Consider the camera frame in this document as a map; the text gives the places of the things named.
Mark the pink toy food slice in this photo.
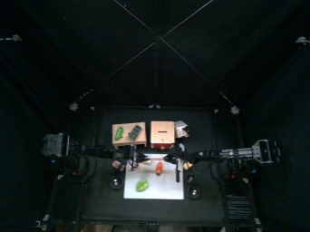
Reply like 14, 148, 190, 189
111, 159, 127, 172

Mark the light wooden box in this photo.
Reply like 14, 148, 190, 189
111, 121, 149, 150

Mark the wooden box with red front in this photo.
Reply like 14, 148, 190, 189
149, 121, 177, 150

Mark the grey toy slab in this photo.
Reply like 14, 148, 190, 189
127, 124, 143, 141

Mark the green toy starfruit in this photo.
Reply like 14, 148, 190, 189
135, 179, 150, 192

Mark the white grey toy appliance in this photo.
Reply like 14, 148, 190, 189
174, 120, 190, 140

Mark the white cutting board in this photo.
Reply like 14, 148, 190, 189
123, 153, 186, 200

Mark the black panel with white text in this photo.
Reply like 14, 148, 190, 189
224, 193, 254, 225

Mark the thin diagonal brace rod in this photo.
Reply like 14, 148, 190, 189
71, 0, 214, 105
113, 0, 240, 111

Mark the black handled toy knife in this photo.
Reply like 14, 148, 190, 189
174, 159, 182, 183

